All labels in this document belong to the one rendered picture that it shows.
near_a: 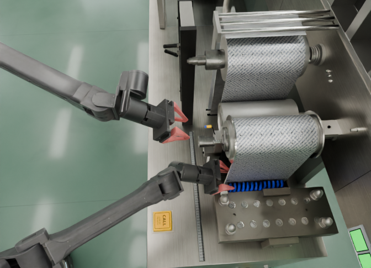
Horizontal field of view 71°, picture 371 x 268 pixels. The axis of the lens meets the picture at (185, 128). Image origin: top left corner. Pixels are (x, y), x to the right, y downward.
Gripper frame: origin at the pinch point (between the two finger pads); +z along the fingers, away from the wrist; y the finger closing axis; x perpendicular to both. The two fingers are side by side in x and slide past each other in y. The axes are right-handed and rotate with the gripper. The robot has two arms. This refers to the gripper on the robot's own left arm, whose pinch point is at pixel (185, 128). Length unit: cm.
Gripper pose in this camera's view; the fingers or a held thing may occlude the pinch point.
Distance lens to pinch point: 75.1
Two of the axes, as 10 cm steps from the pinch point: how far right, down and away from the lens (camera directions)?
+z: 7.7, 2.8, 5.8
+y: 0.8, 8.5, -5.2
